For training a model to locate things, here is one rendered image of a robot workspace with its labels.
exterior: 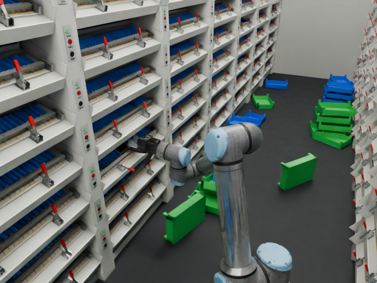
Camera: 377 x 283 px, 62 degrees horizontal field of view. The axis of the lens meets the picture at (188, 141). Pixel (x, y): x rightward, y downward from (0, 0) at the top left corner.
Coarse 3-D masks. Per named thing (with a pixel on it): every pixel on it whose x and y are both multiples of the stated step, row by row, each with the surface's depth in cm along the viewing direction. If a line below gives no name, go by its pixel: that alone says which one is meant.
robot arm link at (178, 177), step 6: (174, 168) 161; (180, 168) 161; (186, 168) 165; (174, 174) 163; (180, 174) 163; (186, 174) 165; (192, 174) 167; (174, 180) 165; (180, 180) 165; (186, 180) 171
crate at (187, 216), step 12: (192, 204) 189; (204, 204) 200; (168, 216) 180; (180, 216) 183; (192, 216) 193; (204, 216) 205; (168, 228) 184; (180, 228) 187; (192, 228) 198; (168, 240) 189
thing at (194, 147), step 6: (198, 132) 268; (192, 138) 265; (198, 138) 269; (204, 138) 269; (186, 144) 255; (192, 144) 261; (198, 144) 264; (192, 150) 255; (198, 150) 258; (192, 156) 249
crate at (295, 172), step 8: (296, 160) 233; (304, 160) 233; (312, 160) 235; (288, 168) 224; (296, 168) 229; (304, 168) 234; (312, 168) 240; (288, 176) 228; (296, 176) 234; (304, 176) 239; (312, 176) 245; (280, 184) 236; (288, 184) 233; (296, 184) 238
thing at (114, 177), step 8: (152, 128) 195; (160, 128) 194; (160, 136) 195; (120, 152) 171; (128, 160) 169; (136, 160) 171; (112, 176) 156; (120, 176) 159; (104, 184) 145; (112, 184) 155; (104, 192) 151
